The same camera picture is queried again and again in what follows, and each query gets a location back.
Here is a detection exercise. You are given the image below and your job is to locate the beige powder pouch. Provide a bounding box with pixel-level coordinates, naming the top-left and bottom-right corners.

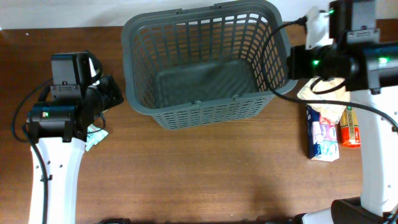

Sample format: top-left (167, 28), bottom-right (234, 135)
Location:
top-left (297, 78), bottom-right (350, 123)

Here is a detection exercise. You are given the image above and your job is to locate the mint green tissue pack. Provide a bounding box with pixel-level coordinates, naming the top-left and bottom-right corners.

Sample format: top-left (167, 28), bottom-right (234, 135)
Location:
top-left (85, 124), bottom-right (109, 151)

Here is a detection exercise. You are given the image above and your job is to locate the blue Kleenex tissue multipack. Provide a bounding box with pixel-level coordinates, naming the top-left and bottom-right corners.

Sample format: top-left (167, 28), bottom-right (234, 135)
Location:
top-left (306, 105), bottom-right (340, 162)

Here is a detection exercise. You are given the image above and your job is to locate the red spaghetti pack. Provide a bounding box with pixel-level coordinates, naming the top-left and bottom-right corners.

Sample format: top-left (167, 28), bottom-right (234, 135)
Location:
top-left (340, 106), bottom-right (361, 148)

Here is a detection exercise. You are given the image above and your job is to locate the grey plastic slatted basket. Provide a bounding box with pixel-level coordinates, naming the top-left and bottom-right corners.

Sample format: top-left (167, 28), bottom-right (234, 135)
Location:
top-left (121, 1), bottom-right (296, 129)

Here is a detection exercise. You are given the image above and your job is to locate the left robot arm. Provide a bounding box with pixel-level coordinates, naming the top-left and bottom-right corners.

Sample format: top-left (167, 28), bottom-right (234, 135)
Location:
top-left (23, 50), bottom-right (124, 223)

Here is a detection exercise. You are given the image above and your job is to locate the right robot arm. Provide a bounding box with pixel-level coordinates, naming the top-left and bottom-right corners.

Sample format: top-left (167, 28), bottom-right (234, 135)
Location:
top-left (287, 1), bottom-right (397, 223)

